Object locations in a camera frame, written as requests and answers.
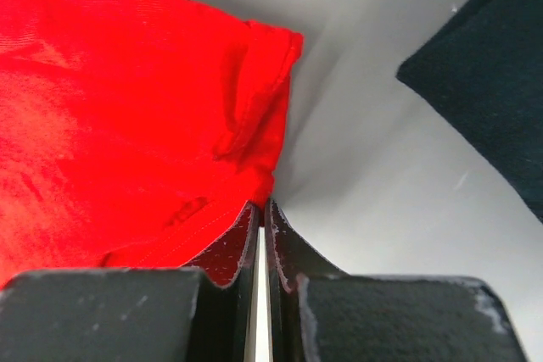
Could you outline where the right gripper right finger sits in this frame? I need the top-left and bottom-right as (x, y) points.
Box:
(264, 198), (344, 361)

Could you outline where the red t shirt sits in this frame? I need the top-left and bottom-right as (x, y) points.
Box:
(1, 0), (304, 281)

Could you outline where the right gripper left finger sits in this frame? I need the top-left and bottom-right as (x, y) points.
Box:
(186, 203), (260, 361)

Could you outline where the folded black t shirt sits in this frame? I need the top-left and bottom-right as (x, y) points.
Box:
(396, 0), (542, 218)

